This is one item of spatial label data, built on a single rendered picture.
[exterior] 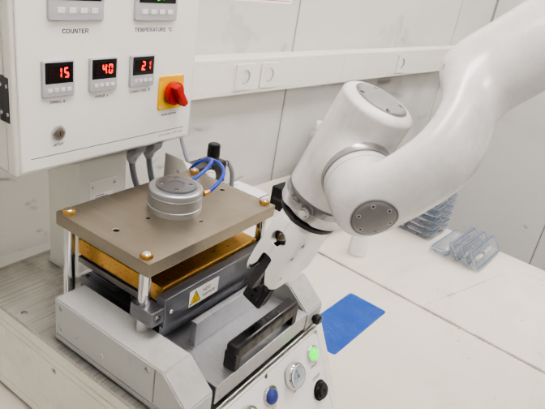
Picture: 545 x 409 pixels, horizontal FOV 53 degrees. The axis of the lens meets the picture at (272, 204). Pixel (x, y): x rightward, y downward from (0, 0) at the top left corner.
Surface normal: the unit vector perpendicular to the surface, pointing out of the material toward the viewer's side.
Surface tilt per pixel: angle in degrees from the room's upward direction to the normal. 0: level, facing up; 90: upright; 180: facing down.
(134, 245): 0
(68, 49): 90
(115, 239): 0
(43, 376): 90
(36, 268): 0
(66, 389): 90
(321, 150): 77
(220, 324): 90
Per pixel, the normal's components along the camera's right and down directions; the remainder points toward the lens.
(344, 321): 0.15, -0.90
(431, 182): 0.18, 0.47
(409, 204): 0.15, 0.66
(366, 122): -0.32, 0.44
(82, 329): -0.57, 0.26
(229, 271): 0.81, 0.36
